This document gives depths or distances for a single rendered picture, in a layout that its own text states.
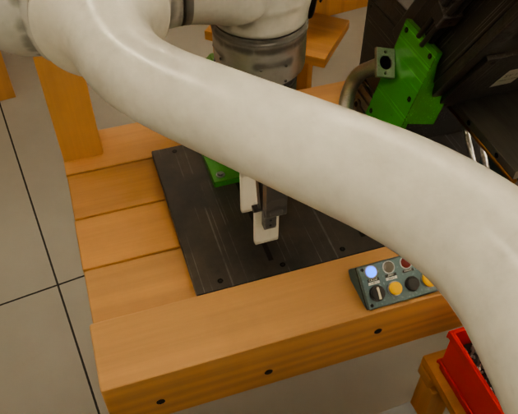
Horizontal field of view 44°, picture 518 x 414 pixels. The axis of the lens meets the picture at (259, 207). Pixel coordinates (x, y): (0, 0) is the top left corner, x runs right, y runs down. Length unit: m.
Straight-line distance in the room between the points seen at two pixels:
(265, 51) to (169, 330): 0.69
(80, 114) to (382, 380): 1.28
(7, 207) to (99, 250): 1.46
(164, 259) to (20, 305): 1.20
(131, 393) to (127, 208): 0.43
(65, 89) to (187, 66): 1.04
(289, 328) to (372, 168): 0.86
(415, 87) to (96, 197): 0.71
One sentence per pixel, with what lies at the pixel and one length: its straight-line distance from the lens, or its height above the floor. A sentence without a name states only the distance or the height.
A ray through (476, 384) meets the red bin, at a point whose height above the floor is 0.89.
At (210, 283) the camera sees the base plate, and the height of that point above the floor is 0.90.
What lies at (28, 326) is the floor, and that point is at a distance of 2.37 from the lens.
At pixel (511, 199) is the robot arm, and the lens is 0.32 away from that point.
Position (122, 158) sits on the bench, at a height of 0.88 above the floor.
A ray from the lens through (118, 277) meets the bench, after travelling 1.29.
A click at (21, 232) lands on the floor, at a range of 2.66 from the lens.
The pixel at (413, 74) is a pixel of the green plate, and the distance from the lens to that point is 1.20.
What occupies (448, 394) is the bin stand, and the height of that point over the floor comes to 0.80.
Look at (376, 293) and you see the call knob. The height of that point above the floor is 0.94.
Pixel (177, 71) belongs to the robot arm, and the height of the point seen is 1.66.
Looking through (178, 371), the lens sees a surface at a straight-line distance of 1.14.
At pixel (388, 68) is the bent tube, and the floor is 1.19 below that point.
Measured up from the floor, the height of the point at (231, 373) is 0.84.
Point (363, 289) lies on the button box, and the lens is 1.19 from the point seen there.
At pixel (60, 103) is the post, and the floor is 1.04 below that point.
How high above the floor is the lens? 1.88
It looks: 47 degrees down
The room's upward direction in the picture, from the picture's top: straight up
